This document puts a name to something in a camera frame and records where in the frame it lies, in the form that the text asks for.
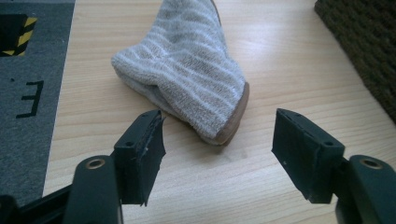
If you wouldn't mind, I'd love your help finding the grey striped towel brown trim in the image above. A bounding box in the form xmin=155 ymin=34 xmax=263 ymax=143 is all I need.
xmin=110 ymin=0 xmax=251 ymax=147

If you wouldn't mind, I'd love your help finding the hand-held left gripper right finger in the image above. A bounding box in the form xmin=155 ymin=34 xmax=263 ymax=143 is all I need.
xmin=271 ymin=107 xmax=347 ymax=204

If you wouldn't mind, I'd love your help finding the black stand base striped edge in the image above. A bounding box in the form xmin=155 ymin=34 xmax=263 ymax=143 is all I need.
xmin=0 ymin=13 xmax=38 ymax=58

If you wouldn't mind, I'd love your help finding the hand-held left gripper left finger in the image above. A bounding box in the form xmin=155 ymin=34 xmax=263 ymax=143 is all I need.
xmin=112 ymin=108 xmax=167 ymax=207

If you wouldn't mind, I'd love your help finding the brown woven basket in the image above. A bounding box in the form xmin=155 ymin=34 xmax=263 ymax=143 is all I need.
xmin=313 ymin=0 xmax=396 ymax=124

